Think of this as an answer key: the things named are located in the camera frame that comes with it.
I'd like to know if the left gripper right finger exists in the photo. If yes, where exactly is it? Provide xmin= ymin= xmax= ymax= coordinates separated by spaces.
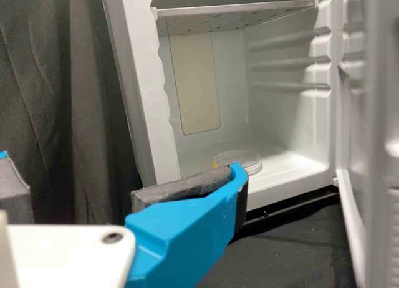
xmin=124 ymin=161 xmax=250 ymax=288

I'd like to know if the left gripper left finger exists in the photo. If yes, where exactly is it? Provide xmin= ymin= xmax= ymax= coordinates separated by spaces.
xmin=0 ymin=150 xmax=34 ymax=225

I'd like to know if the petri dish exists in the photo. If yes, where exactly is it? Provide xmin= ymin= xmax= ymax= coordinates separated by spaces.
xmin=213 ymin=149 xmax=264 ymax=176

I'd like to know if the white incubator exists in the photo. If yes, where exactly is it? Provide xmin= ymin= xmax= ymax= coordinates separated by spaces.
xmin=99 ymin=0 xmax=344 ymax=229

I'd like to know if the incubator door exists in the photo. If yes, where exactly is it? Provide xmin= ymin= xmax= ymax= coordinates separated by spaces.
xmin=333 ymin=0 xmax=399 ymax=288

